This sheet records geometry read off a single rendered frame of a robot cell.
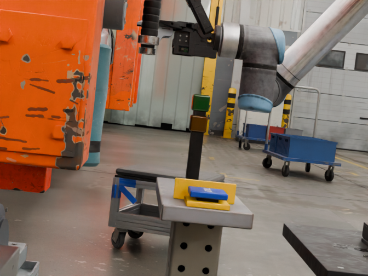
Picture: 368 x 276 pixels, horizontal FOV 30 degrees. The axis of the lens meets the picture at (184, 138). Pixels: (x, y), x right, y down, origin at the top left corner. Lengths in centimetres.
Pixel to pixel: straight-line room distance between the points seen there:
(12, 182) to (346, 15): 95
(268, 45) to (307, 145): 528
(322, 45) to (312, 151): 518
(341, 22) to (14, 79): 107
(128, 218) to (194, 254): 144
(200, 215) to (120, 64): 401
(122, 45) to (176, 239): 390
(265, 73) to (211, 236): 53
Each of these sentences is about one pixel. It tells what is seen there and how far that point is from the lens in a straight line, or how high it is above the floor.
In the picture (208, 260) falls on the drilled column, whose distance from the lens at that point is 141.
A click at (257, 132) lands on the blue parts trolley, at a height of 29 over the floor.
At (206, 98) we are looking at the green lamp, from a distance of 163.
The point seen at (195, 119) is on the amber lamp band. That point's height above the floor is 60.
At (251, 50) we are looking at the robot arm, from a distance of 176.
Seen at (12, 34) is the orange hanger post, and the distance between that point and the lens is 102.
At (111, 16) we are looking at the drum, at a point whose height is 81.
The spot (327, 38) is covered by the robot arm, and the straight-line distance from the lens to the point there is 188.
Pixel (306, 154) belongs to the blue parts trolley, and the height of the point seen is 25.
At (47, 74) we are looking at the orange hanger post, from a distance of 101.
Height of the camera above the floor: 64
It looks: 3 degrees down
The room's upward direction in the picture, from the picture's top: 6 degrees clockwise
